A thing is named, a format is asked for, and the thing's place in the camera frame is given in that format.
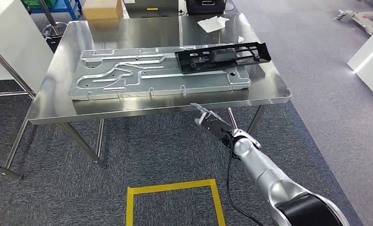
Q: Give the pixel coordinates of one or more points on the blue metal cart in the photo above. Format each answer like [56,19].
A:
[69,6]

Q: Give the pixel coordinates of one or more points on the black plastic plate frame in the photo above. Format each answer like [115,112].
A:
[224,56]

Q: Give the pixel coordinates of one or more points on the white metal frame stand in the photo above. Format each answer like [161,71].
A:
[361,20]

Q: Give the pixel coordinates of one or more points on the small white paper scrap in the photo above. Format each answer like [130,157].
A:
[240,39]

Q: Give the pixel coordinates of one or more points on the white cabinet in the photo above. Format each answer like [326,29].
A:
[18,46]

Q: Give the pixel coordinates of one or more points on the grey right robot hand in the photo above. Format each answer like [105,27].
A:
[200,113]

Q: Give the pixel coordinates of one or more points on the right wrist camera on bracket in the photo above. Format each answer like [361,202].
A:
[216,126]

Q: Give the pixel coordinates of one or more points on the green plastic crate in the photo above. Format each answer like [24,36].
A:
[38,3]

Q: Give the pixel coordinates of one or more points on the cardboard box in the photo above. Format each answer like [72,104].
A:
[102,11]

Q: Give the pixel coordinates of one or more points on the dark pole stanchion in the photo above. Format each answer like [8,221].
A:
[50,15]

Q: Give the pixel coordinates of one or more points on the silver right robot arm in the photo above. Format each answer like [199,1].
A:
[261,168]

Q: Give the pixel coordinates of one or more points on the grey laptop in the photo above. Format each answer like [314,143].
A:
[161,12]

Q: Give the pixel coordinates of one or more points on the white paper sheet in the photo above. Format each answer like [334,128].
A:
[213,24]

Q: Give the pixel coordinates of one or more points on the stamped sheet metal panel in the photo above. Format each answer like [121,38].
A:
[161,84]

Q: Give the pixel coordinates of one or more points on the black carrying case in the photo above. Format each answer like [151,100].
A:
[205,9]

